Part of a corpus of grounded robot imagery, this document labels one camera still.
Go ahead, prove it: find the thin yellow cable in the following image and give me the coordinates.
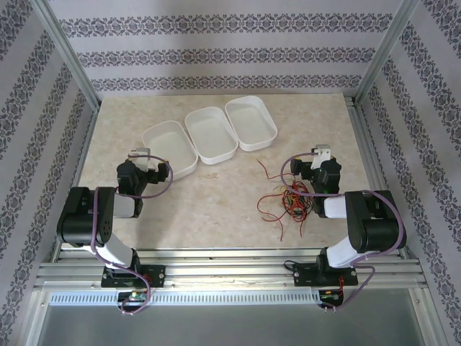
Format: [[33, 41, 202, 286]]
[[277, 187, 307, 208], [272, 183, 300, 203]]

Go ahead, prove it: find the white plastic tray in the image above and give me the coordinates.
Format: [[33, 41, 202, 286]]
[[142, 120, 199, 181], [225, 95, 278, 152], [184, 106, 239, 166]]

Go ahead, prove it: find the grey metal panel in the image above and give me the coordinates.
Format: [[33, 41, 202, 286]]
[[34, 304, 429, 346]]

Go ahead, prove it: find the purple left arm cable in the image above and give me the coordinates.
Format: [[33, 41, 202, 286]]
[[89, 154, 176, 316]]

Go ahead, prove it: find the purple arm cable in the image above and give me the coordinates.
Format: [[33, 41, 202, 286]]
[[89, 154, 176, 316], [281, 151, 405, 314]]

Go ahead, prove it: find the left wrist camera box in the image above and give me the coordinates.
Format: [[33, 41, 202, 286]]
[[127, 146, 152, 173]]

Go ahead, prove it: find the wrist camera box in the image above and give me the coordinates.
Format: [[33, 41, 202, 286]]
[[311, 144, 332, 170], [127, 146, 152, 173]]

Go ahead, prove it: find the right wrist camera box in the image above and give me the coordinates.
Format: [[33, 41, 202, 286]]
[[311, 144, 332, 170]]

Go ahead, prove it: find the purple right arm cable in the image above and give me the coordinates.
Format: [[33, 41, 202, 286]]
[[281, 151, 405, 314]]

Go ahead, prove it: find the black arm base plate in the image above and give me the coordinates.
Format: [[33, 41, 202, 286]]
[[293, 262, 359, 288], [101, 264, 166, 289]]

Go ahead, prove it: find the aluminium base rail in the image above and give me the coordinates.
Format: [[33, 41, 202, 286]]
[[35, 247, 428, 289]]

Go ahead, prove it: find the aluminium frame post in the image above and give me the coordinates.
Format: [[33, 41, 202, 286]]
[[354, 0, 422, 107], [30, 0, 101, 111]]

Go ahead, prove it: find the white slotted cable duct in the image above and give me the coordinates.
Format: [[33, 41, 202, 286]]
[[48, 290, 322, 306]]

